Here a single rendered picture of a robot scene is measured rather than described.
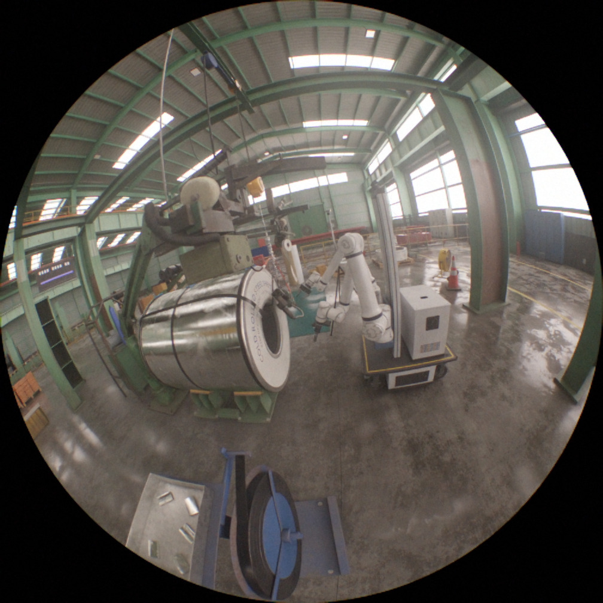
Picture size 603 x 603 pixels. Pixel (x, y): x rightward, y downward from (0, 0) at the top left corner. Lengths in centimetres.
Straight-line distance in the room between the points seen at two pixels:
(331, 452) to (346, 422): 33
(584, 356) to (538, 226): 757
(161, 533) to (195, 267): 84
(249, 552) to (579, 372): 277
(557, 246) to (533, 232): 129
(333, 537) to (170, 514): 105
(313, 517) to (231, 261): 153
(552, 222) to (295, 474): 978
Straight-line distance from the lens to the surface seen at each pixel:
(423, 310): 163
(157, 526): 73
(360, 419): 184
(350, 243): 121
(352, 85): 348
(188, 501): 67
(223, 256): 61
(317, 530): 153
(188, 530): 65
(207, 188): 59
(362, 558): 153
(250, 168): 101
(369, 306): 131
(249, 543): 65
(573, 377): 279
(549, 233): 953
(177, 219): 56
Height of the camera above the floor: 152
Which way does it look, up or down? 19 degrees down
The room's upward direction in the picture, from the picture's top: 14 degrees counter-clockwise
